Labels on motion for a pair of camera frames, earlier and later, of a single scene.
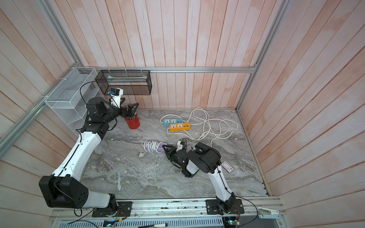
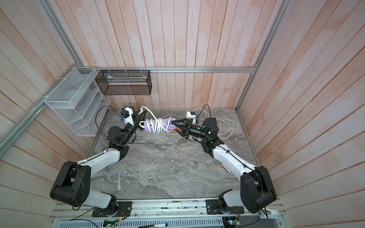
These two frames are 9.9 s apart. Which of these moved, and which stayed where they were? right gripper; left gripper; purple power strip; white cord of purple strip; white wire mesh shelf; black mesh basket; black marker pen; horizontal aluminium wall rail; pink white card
Moved: white cord of purple strip; right gripper; left gripper; purple power strip
Stayed: white wire mesh shelf; pink white card; horizontal aluminium wall rail; black marker pen; black mesh basket
